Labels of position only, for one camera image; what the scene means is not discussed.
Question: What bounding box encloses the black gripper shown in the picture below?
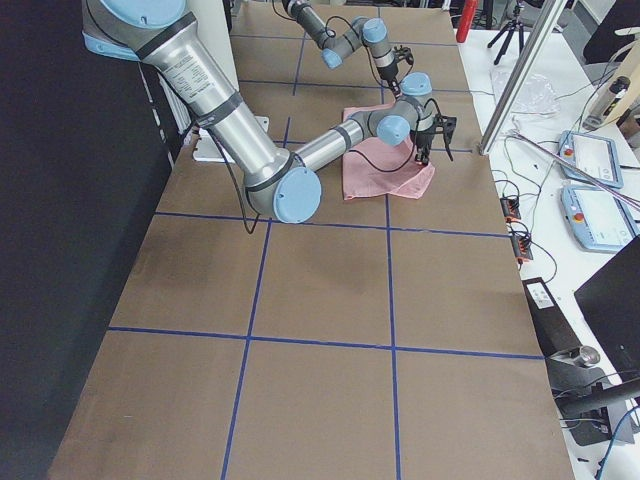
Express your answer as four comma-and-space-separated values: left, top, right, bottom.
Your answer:
375, 45, 414, 98
414, 114, 457, 165

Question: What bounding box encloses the pink Snoopy t-shirt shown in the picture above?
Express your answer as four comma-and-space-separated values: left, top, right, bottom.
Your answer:
341, 101, 437, 202

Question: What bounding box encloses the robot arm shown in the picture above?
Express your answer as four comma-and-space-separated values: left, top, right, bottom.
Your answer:
82, 1, 457, 223
282, 1, 415, 98

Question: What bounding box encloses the orange black connector strip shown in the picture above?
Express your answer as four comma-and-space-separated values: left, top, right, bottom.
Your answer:
500, 196, 521, 223

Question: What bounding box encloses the red fire extinguisher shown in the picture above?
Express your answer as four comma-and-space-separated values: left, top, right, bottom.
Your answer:
456, 0, 478, 43

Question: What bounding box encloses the clear plastic bag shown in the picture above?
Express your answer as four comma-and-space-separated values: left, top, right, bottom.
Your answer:
490, 68, 560, 115

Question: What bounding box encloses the far blue teach pendant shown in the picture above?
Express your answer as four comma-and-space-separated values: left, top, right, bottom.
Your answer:
558, 130, 624, 189

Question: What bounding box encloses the blue teach pendant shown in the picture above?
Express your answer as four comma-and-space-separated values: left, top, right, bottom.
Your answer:
558, 130, 624, 189
560, 185, 639, 253

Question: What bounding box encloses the brown paper table cover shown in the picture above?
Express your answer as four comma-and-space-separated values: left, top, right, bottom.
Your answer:
48, 7, 573, 479

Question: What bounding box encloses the near blue teach pendant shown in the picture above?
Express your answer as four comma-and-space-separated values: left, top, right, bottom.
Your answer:
560, 185, 639, 253

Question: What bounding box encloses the black box with label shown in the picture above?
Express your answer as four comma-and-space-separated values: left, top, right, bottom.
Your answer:
522, 277, 582, 357

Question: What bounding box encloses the black monitor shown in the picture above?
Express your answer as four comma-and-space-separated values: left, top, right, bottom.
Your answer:
574, 238, 640, 380

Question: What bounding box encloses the black camera tripod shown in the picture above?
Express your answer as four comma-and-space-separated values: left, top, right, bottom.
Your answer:
487, 0, 525, 65

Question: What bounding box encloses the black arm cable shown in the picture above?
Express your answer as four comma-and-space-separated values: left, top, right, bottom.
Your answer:
192, 97, 441, 236
269, 0, 386, 94

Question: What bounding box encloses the aluminium frame post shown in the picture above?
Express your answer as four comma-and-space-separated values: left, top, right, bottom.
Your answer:
478, 0, 567, 155

